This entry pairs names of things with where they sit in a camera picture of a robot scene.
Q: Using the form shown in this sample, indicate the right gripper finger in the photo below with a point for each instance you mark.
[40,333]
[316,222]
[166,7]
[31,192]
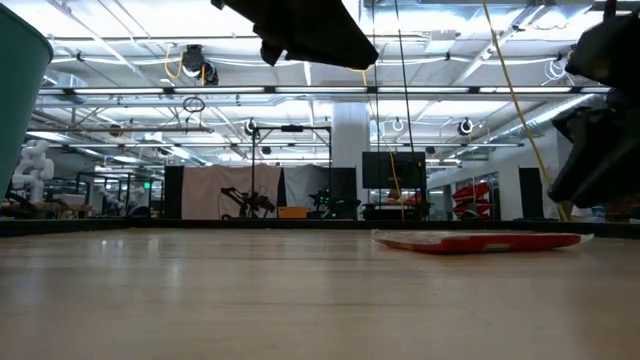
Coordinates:
[605,175]

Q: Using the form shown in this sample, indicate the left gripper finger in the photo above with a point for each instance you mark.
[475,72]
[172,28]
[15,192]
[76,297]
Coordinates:
[310,30]

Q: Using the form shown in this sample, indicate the red popcorn bag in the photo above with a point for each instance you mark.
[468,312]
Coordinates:
[475,243]

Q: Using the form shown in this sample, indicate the black background robot arm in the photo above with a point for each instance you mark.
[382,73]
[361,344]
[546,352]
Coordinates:
[255,202]

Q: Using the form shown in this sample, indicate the black door panel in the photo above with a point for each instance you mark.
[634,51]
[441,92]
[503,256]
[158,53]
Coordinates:
[531,192]

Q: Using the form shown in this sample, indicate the white column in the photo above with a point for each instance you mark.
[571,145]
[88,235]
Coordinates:
[350,150]

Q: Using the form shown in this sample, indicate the grey fabric partition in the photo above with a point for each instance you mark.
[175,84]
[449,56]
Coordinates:
[300,180]

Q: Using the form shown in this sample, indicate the red stacked bins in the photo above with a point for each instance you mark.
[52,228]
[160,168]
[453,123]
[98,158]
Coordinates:
[472,192]

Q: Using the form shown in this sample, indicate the beige fabric partition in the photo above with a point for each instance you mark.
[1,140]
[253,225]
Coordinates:
[215,192]

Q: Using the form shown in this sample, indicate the orange box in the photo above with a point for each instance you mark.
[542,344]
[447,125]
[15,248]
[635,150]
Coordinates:
[292,213]

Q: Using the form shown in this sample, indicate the black machine with green lights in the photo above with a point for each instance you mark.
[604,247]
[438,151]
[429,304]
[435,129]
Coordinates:
[332,205]

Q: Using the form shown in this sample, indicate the black upright panel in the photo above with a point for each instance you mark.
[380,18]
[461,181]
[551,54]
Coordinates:
[173,192]

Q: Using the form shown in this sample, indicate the dark cluttered workbench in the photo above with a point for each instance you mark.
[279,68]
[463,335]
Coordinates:
[395,212]

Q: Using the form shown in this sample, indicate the teal plastic basket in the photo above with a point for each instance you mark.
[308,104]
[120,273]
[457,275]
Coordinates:
[20,100]

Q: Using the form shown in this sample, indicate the white humanoid robot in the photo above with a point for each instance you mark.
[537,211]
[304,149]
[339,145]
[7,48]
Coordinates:
[34,165]

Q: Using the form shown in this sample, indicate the black metal gantry frame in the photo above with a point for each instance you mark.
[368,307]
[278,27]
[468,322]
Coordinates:
[291,128]

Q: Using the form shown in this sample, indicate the silver ventilation duct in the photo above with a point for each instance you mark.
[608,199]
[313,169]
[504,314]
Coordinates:
[540,117]

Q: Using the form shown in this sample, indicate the black metal table frame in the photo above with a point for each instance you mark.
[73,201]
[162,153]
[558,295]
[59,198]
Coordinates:
[200,224]

